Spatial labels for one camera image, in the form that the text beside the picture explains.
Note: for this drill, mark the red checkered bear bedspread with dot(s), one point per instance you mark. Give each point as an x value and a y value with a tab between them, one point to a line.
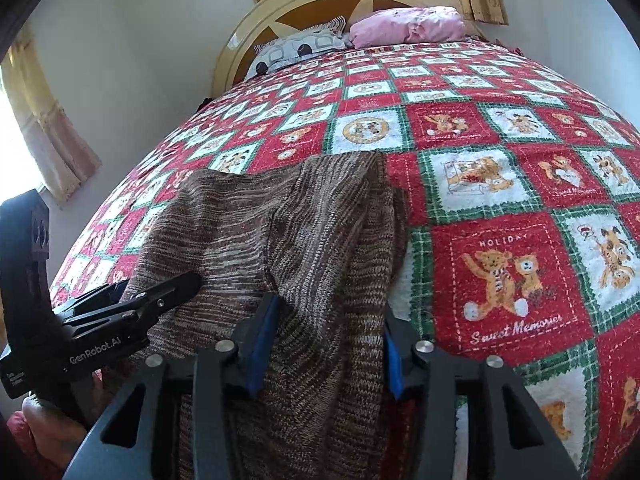
522	194

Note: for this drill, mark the black item beside bed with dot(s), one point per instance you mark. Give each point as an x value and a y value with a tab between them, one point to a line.
204	103

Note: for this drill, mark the grey white patterned pillow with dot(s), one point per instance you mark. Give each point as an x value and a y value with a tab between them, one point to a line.
299	47

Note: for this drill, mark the side window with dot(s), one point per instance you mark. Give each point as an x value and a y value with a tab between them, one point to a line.
18	170

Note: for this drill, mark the brown knitted sweater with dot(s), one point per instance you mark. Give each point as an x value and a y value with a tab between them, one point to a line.
328	235

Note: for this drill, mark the pink pillow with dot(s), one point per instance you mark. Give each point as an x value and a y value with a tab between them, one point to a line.
408	26

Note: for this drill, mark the yellow side window curtain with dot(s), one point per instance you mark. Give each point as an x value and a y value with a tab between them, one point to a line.
64	159

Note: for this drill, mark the cream arched wooden headboard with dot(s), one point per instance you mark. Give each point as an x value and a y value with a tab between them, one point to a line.
271	19

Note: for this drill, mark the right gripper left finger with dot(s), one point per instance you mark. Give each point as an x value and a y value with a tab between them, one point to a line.
138	434

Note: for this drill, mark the left hand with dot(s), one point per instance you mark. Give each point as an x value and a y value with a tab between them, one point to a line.
57	437

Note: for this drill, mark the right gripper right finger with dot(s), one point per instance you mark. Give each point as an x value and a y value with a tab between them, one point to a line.
447	406

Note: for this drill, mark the red jacket sleeve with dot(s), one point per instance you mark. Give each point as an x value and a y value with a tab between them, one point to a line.
22	435

